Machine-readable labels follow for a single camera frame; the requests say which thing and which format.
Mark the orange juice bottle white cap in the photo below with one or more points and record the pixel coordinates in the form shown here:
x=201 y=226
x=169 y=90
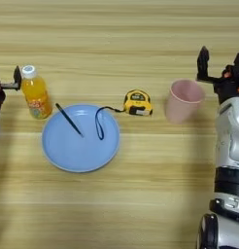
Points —
x=35 y=94

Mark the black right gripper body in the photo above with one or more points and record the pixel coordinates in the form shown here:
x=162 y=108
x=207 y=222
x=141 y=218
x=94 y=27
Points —
x=230 y=84

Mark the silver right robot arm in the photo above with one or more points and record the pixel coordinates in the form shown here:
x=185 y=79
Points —
x=230 y=136

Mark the light blue round plate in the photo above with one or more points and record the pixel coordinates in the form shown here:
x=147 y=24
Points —
x=79 y=152

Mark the pink plastic cup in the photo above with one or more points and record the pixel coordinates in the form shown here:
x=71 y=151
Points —
x=183 y=103

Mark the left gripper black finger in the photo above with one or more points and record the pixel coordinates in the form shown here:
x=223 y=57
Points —
x=17 y=79

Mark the black pen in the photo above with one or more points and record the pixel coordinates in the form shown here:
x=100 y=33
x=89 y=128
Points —
x=69 y=119

